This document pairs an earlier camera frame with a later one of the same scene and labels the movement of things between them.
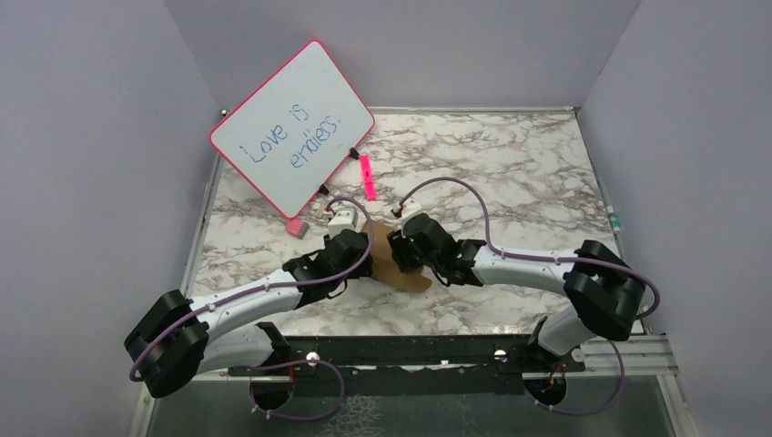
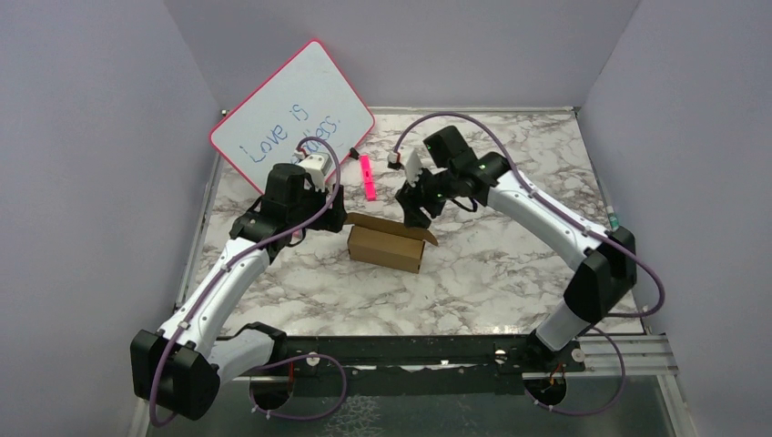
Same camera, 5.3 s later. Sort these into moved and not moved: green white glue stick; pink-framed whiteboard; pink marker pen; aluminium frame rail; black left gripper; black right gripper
Moved: black right gripper; black left gripper
Not moved: green white glue stick; pink-framed whiteboard; pink marker pen; aluminium frame rail
